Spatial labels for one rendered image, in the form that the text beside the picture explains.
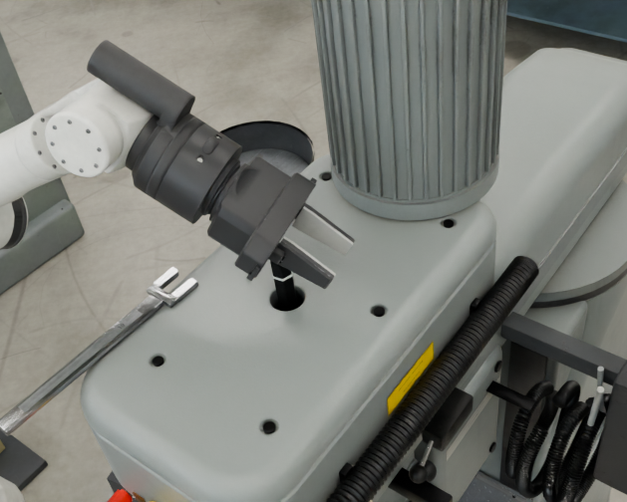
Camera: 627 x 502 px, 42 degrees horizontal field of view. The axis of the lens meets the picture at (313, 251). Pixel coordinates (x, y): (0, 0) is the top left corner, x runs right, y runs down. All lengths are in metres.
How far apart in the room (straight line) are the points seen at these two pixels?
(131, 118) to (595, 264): 0.83
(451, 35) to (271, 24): 4.62
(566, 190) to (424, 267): 0.40
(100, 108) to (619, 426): 0.69
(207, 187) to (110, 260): 3.14
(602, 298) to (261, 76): 3.71
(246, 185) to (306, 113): 3.75
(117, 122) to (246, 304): 0.24
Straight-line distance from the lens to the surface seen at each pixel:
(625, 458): 1.11
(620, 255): 1.40
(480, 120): 0.89
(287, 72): 4.89
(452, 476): 1.24
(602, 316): 1.42
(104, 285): 3.78
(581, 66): 1.47
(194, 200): 0.76
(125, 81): 0.77
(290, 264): 0.78
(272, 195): 0.78
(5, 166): 0.89
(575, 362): 1.16
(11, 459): 3.29
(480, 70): 0.86
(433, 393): 0.88
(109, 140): 0.76
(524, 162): 1.23
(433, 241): 0.91
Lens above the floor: 2.52
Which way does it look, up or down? 43 degrees down
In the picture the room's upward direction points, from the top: 9 degrees counter-clockwise
